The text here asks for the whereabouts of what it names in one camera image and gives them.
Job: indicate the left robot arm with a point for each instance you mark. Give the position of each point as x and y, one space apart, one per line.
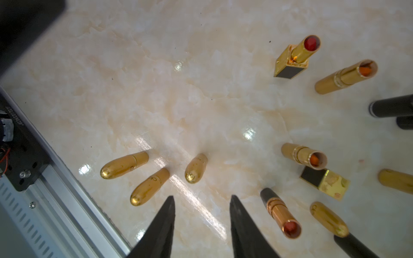
22 23

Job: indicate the black lipstick front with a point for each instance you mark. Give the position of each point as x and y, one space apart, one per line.
278 210

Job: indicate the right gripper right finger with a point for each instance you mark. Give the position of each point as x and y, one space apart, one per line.
247 240

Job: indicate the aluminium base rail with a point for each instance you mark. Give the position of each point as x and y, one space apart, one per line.
55 215

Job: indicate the square gold lipstick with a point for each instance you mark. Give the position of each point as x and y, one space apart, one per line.
295 58

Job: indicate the gold bullet lipstick cap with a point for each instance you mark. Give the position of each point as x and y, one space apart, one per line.
396 180

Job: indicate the square gold lipstick cap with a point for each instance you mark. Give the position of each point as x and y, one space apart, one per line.
326 181

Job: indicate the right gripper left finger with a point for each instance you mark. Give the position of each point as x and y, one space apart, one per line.
158 239

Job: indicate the gold bullet lipstick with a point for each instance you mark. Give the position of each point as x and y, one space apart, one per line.
196 168
148 188
121 166
347 77
315 159

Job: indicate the black lipstick tube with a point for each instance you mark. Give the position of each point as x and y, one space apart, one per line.
392 107

